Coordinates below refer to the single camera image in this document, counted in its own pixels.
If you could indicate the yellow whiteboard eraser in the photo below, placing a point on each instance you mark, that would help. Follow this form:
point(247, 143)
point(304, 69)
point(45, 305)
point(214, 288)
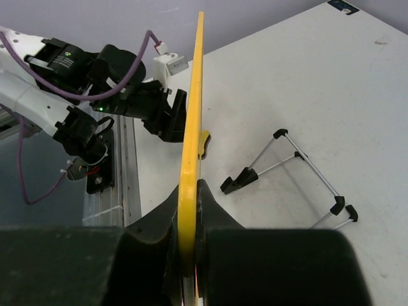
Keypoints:
point(205, 139)

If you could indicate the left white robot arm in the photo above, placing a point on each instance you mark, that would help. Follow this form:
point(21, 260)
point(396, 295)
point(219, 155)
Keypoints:
point(46, 80)

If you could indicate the yellow framed whiteboard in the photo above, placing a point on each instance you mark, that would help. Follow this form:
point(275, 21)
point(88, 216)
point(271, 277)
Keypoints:
point(189, 173)

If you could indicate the left blue table label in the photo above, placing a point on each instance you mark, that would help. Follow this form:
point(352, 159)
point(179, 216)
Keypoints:
point(343, 6)

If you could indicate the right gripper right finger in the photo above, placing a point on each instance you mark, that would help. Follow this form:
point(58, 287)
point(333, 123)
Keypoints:
point(260, 266)

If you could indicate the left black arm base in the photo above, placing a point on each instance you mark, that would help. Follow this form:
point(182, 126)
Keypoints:
point(99, 177)

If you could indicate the aluminium rail frame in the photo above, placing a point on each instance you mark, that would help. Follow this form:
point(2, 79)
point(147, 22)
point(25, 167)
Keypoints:
point(69, 204)

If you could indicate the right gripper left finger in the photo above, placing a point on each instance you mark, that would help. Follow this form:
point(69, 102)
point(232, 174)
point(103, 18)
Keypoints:
point(54, 265)

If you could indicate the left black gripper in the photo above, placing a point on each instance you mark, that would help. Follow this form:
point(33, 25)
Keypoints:
point(138, 99)

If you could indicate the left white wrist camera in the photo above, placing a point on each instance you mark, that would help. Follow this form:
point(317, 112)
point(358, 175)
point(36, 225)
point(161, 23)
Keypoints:
point(167, 65)

